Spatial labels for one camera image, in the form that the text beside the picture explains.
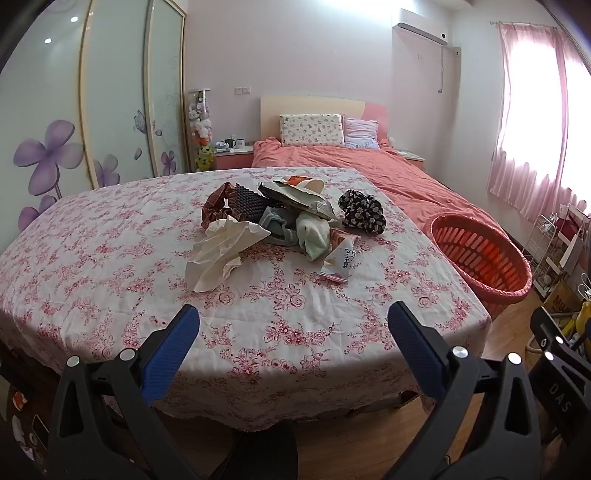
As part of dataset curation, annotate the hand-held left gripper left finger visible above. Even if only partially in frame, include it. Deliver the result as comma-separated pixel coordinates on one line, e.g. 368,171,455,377
46,304,201,480

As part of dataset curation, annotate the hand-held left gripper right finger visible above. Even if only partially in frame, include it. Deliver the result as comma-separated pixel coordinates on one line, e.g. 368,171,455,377
387,301,544,480

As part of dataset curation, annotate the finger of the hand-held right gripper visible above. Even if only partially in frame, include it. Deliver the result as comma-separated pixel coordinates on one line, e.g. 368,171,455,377
529,307,591,462

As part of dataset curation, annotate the red plastic basket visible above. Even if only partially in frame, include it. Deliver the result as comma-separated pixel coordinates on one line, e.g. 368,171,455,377
424,213,534,317

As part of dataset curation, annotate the red plaid cloth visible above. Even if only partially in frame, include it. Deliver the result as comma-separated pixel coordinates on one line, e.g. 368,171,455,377
202,182,245,230

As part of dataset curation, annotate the light green sock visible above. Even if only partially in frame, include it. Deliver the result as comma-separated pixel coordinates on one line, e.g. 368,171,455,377
295,211,331,263

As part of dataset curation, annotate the snack wrapper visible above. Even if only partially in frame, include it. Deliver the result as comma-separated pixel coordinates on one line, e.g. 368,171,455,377
257,180,340,222

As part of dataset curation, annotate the yellow bag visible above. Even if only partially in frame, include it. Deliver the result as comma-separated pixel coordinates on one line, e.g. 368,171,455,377
566,300,591,343

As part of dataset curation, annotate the white crumpled tissue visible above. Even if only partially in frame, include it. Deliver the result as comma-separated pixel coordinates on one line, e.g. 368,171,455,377
185,218,272,294

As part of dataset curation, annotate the brown paper bag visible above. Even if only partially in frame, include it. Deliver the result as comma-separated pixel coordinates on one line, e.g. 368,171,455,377
544,281,583,320

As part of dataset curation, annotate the pink floral tablecloth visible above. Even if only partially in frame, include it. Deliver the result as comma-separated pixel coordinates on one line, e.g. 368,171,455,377
0,166,492,432

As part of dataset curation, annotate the white and orange snack packet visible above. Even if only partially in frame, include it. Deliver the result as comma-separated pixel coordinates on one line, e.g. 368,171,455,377
320,228,361,283

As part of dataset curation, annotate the black floral cloth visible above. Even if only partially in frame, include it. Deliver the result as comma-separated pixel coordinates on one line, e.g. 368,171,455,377
338,189,387,235

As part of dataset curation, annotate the blue-green sock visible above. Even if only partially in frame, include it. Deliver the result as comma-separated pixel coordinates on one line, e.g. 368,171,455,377
259,206,301,245

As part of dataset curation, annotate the white trolley shelf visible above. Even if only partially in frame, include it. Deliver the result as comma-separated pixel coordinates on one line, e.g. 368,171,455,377
554,202,591,280

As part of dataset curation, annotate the dark wooden table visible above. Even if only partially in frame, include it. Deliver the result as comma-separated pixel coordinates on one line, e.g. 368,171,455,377
0,339,61,480

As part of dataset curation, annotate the pink nightstand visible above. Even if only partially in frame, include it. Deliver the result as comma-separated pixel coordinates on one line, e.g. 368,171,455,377
392,148,426,172
213,145,256,171

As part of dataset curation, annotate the bed with salmon duvet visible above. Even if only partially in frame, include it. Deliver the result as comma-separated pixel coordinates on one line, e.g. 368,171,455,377
252,137,513,241

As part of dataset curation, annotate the hanging plush toy organizer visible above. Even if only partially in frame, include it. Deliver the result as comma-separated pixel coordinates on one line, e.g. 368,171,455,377
188,89,216,173

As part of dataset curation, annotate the pink striped pillow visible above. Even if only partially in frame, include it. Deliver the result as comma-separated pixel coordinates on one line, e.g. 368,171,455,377
342,117,382,151

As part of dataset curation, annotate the white floral pillow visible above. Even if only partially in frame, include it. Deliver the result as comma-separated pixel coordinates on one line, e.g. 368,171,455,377
279,114,346,148

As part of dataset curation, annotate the pink curtain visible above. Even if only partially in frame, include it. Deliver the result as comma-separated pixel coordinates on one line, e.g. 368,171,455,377
487,23,583,223

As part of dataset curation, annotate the wardrobe with purple flowers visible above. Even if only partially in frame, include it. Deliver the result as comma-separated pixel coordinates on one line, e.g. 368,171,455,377
0,0,191,237

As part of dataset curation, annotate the beige and pink headboard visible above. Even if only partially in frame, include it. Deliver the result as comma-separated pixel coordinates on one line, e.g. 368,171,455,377
260,96,389,140

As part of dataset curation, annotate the white air conditioner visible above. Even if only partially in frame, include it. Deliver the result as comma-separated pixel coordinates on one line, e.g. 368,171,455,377
392,8,450,46

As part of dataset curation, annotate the white wire rack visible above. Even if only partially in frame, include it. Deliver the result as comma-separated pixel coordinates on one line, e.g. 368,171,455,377
526,213,562,296

